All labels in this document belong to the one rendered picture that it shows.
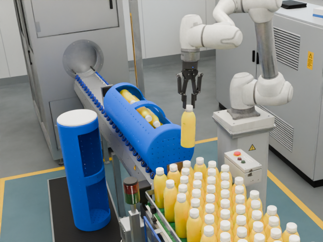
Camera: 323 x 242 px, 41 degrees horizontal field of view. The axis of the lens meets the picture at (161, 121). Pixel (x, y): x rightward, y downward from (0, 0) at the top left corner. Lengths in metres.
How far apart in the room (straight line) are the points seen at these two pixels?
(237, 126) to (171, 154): 0.57
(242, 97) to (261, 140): 0.32
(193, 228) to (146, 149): 0.60
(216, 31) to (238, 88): 0.87
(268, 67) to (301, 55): 1.24
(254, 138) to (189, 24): 1.10
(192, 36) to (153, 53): 5.66
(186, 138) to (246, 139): 0.76
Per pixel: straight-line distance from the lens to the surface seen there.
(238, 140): 2.78
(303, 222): 3.67
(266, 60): 2.59
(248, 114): 2.81
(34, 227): 3.81
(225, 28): 1.94
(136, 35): 3.56
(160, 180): 2.12
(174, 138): 2.28
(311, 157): 3.96
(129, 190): 1.77
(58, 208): 3.69
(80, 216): 3.31
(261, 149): 2.89
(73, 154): 3.02
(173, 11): 7.59
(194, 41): 1.98
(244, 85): 2.74
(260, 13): 2.43
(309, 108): 3.84
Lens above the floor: 2.19
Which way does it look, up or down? 24 degrees down
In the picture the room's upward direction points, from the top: 4 degrees counter-clockwise
